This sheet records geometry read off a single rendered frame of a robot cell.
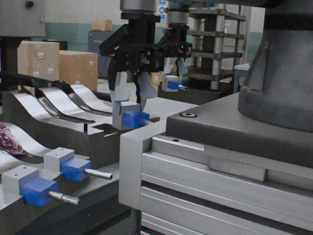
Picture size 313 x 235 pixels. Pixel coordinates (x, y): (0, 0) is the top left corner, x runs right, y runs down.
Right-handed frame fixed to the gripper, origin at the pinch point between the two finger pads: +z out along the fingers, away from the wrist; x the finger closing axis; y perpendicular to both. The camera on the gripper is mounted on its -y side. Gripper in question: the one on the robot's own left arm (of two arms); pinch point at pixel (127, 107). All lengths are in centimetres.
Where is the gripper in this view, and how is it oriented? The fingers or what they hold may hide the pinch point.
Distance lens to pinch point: 75.4
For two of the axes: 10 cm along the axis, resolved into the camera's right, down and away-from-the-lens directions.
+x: 7.6, -1.1, 6.4
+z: -0.6, 9.7, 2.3
